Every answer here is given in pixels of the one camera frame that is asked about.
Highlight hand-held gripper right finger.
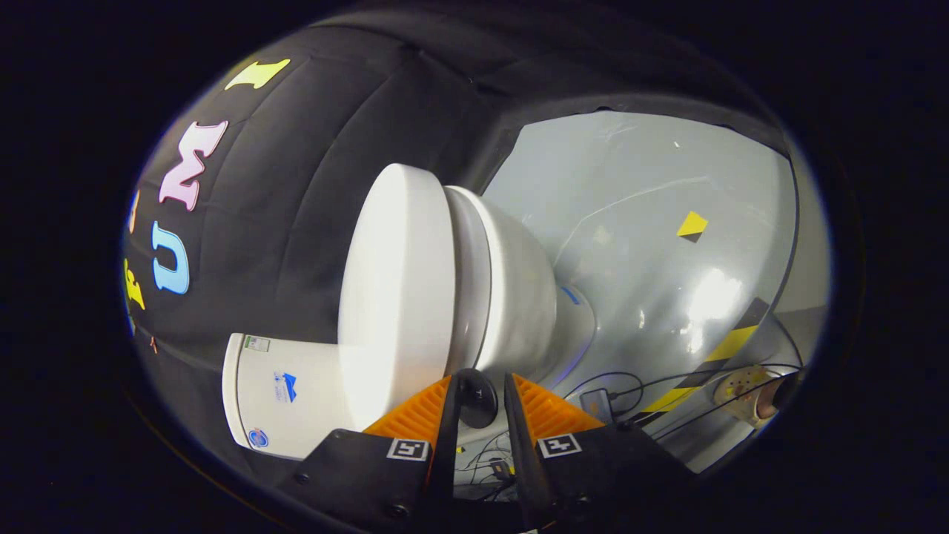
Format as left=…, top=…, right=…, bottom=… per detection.
left=504, top=372, right=694, bottom=531

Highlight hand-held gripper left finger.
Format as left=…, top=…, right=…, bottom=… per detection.
left=278, top=375, right=464, bottom=534

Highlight black lid knob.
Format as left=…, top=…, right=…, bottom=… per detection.
left=454, top=369, right=500, bottom=429

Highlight white toilet with tank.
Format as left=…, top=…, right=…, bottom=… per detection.
left=222, top=187, right=596, bottom=461

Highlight white toilet seat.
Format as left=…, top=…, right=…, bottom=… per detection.
left=443, top=185, right=495, bottom=375

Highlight person's cream sandal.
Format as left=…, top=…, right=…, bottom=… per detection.
left=713, top=366, right=788, bottom=429

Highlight yellow black tape strip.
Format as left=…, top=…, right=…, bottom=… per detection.
left=641, top=297, right=772, bottom=415

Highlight small yellow tape mark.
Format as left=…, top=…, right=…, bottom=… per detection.
left=676, top=211, right=709, bottom=243

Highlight black backdrop cloth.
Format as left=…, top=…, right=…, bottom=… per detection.
left=122, top=15, right=787, bottom=479

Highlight thin black cables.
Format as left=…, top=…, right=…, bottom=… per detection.
left=454, top=363, right=803, bottom=501

